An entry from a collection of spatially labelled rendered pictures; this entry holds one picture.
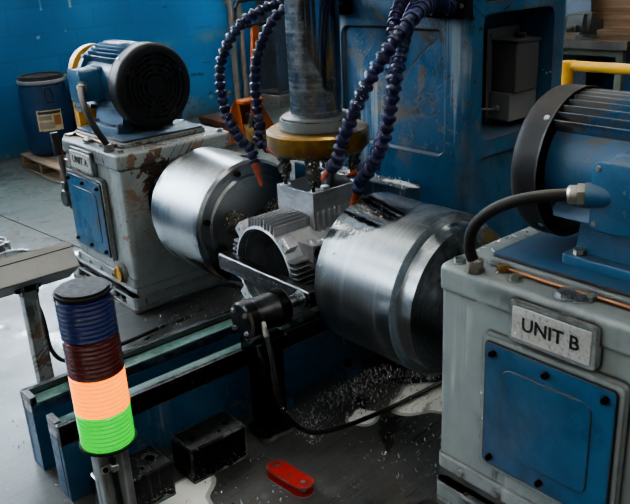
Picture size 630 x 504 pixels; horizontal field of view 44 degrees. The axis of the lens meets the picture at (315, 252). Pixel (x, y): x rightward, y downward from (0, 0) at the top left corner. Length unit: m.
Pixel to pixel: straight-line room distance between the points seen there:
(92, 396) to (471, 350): 0.46
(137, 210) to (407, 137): 0.60
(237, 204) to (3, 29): 5.74
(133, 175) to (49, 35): 5.67
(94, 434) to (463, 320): 0.46
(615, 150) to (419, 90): 0.61
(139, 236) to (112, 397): 0.88
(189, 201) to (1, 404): 0.50
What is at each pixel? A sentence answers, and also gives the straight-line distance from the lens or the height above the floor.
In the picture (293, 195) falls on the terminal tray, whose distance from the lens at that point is 1.37.
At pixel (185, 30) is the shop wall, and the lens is 8.09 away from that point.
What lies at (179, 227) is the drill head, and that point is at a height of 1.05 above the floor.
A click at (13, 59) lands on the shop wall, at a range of 7.17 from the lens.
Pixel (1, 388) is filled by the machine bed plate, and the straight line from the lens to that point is 1.59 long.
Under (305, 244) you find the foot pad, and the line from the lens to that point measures 1.30.
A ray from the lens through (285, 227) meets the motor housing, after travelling 1.32.
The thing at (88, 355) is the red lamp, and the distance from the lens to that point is 0.84.
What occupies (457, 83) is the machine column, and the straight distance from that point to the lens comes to 1.38.
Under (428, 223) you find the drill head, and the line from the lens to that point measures 1.12.
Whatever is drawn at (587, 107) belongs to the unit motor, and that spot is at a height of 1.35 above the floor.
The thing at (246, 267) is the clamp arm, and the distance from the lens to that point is 1.35.
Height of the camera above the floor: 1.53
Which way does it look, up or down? 21 degrees down
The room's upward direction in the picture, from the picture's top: 3 degrees counter-clockwise
